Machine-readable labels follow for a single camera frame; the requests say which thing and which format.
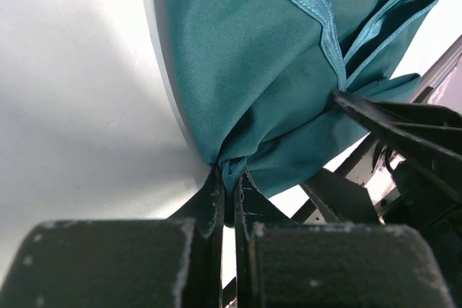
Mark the teal cloth napkin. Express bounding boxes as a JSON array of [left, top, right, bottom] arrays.
[[158, 0, 458, 228]]

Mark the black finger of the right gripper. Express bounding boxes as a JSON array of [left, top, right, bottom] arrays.
[[333, 91, 461, 182]]

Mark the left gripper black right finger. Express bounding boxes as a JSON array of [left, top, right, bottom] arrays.
[[234, 172, 454, 307]]

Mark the right aluminium frame post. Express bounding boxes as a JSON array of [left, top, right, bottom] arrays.
[[411, 36, 462, 103]]

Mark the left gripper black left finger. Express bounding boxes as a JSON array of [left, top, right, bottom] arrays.
[[1, 168, 225, 307]]

